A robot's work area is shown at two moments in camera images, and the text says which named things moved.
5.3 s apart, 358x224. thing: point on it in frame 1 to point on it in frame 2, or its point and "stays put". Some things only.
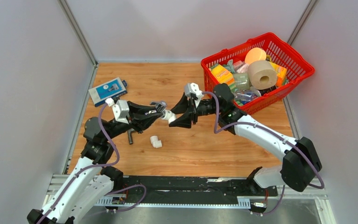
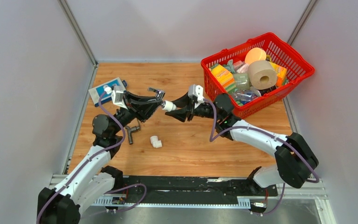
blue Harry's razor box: (113, 88) stays put
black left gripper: (141, 124) to (135, 106)
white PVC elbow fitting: (169, 115) to (169, 106)
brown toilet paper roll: (262, 74) stays put
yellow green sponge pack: (223, 75) stays put
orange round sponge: (255, 54) stays put
